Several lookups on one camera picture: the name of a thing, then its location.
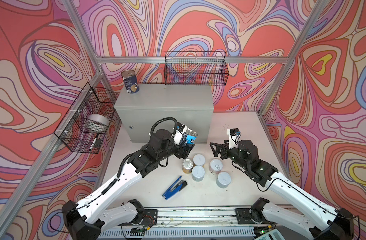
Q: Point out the black wire basket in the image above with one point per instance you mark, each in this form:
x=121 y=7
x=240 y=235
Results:
x=74 y=131
x=199 y=68

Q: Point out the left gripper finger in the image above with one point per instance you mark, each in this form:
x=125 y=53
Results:
x=189 y=147
x=182 y=153

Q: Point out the small gold can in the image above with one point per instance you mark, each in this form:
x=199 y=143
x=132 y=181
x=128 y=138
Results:
x=187 y=166

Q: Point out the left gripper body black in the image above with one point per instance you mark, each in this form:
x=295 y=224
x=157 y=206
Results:
x=169 y=150

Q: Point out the white lid can right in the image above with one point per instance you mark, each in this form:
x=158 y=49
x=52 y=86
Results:
x=223 y=180

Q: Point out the aluminium front rail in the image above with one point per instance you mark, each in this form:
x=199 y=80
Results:
x=190 y=223

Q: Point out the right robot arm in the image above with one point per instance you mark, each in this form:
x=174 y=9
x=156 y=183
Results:
x=315 y=220

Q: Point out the light blue labelled can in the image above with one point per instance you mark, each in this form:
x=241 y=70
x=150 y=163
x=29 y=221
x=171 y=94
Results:
x=190 y=136

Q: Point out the white device corner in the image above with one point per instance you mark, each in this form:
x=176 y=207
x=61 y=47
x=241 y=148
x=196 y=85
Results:
x=271 y=235

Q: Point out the black wire basket left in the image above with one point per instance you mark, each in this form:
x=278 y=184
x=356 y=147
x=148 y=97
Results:
x=74 y=131

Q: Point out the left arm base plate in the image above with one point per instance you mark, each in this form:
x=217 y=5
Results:
x=147 y=218

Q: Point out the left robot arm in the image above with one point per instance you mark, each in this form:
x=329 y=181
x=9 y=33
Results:
x=87 y=218

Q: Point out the white lid can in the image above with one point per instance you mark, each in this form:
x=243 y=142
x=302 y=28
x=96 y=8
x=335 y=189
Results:
x=198 y=173
x=199 y=160
x=223 y=180

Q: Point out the white lid can front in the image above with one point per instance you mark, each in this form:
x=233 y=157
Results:
x=198 y=173

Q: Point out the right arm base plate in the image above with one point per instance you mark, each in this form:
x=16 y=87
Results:
x=247 y=216

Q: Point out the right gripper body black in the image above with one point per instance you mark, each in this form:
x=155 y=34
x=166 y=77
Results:
x=233 y=154

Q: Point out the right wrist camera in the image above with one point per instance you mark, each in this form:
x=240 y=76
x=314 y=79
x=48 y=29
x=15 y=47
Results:
x=234 y=136

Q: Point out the white tape roll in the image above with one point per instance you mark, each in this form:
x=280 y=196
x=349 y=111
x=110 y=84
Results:
x=98 y=120

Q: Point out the blue black stapler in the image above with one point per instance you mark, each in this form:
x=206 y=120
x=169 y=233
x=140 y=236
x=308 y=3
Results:
x=178 y=185

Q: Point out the grey metal cabinet box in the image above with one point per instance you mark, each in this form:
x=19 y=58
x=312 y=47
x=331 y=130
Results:
x=190 y=105

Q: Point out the black marker pen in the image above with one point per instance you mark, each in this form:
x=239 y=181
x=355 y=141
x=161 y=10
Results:
x=93 y=144

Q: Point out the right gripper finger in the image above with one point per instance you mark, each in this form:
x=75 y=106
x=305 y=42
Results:
x=216 y=146
x=221 y=153

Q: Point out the black wire basket back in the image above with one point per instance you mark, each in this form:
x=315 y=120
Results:
x=199 y=68

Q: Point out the white lid can back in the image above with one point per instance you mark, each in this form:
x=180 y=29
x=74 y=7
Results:
x=199 y=160

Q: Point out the dark blue labelled can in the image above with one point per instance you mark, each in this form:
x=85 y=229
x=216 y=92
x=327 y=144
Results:
x=130 y=81

